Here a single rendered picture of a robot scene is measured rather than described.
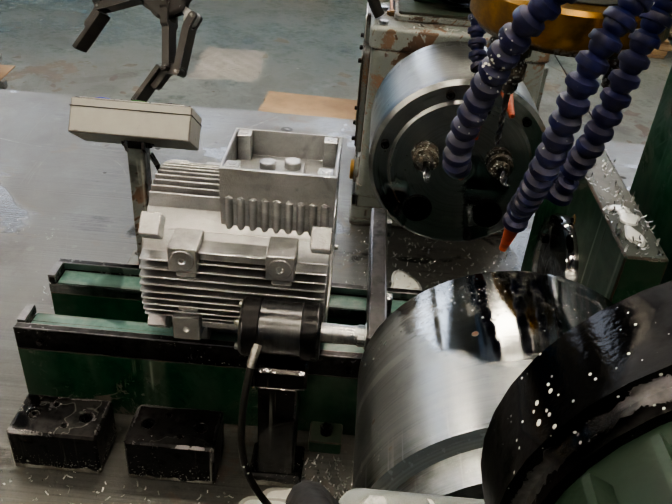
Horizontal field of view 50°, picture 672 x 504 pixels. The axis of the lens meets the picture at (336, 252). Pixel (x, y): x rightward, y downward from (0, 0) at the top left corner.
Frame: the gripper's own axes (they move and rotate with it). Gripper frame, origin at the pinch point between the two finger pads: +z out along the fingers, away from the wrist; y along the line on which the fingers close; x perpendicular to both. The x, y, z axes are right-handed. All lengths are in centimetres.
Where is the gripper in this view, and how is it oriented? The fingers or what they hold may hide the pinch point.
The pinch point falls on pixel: (111, 70)
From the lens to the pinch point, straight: 121.6
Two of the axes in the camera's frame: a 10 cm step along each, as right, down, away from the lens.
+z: -6.3, 7.5, 2.0
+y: 7.3, 6.6, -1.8
